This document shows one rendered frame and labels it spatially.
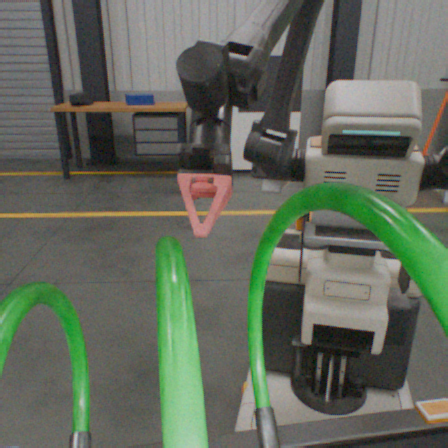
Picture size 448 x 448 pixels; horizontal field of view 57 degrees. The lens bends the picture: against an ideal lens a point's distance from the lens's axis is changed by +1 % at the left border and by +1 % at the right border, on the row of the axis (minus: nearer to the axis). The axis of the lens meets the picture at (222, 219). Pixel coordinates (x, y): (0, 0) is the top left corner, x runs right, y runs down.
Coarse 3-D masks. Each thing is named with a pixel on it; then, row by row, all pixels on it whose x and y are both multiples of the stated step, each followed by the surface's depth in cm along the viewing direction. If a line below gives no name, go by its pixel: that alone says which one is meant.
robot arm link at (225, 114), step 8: (232, 104) 57; (192, 112) 56; (216, 112) 54; (224, 112) 55; (232, 112) 57; (192, 120) 55; (200, 120) 54; (216, 120) 54; (224, 120) 54; (232, 120) 57
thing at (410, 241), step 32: (320, 192) 20; (352, 192) 17; (288, 224) 27; (384, 224) 15; (416, 224) 14; (256, 256) 34; (416, 256) 13; (256, 288) 37; (256, 320) 38; (256, 352) 39; (256, 384) 38; (256, 416) 37
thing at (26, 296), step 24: (24, 288) 22; (48, 288) 25; (0, 312) 19; (24, 312) 21; (72, 312) 32; (0, 336) 18; (72, 336) 34; (0, 360) 18; (72, 360) 36; (72, 432) 35
